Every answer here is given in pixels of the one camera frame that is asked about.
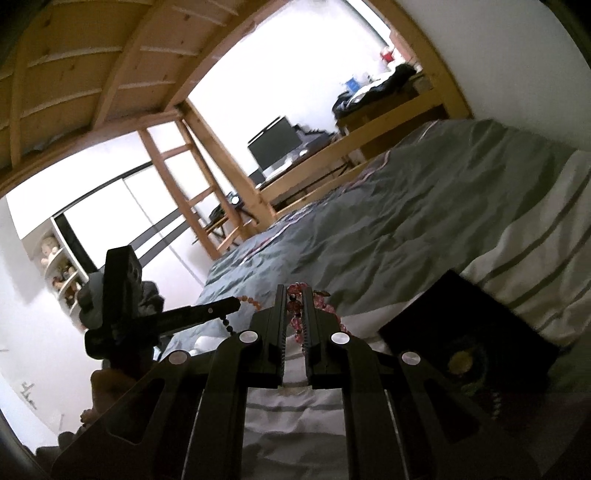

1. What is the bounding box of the black computer monitor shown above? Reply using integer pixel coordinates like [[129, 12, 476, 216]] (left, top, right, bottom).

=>
[[247, 117, 302, 172]]

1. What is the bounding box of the black jewelry box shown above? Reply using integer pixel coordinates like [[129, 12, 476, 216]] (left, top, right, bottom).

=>
[[379, 270, 562, 420]]

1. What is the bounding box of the blue box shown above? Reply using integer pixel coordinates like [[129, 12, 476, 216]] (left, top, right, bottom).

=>
[[346, 78, 361, 94]]

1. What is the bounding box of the grey white striped duvet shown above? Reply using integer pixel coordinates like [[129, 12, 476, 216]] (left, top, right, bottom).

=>
[[158, 117, 591, 480]]

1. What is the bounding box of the wooden loft bed frame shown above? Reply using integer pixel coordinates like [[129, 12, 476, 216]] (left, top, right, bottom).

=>
[[1, 1, 471, 234]]

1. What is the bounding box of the person's left hand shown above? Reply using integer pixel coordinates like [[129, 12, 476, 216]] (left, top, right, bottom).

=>
[[80, 368, 139, 425]]

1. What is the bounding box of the wooden ladder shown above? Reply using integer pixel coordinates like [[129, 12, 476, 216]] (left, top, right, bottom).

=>
[[137, 120, 252, 260]]

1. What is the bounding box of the white shelf with plush toys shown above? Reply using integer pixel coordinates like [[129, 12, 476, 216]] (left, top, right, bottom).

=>
[[21, 217, 88, 333]]

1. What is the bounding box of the white sliding wardrobe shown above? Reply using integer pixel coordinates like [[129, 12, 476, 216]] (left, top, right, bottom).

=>
[[55, 166, 212, 308]]

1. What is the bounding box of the red bead bracelet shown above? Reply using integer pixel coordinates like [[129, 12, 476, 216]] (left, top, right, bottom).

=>
[[284, 281, 352, 346]]

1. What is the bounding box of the red item on dresser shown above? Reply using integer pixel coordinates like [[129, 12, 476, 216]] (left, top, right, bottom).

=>
[[380, 46, 396, 65]]

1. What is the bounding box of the wooden desk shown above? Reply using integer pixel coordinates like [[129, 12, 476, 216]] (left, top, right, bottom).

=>
[[202, 131, 352, 241]]

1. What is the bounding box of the dark clothes pile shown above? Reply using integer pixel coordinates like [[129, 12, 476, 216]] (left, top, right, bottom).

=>
[[332, 63, 418, 120]]

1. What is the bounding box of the dark jacket on chair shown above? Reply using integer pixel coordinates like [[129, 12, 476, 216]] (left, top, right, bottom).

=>
[[77, 272, 164, 330]]

